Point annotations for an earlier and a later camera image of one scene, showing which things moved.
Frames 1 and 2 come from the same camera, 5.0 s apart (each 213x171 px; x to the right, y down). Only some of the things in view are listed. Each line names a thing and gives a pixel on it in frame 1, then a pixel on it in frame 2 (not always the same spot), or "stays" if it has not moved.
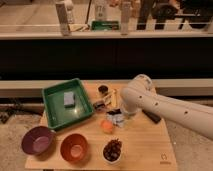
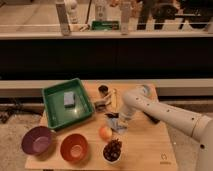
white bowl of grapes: (112, 150) stays
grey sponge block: (69, 99) stays
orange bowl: (74, 148) stays
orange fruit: (106, 126) → (105, 132)
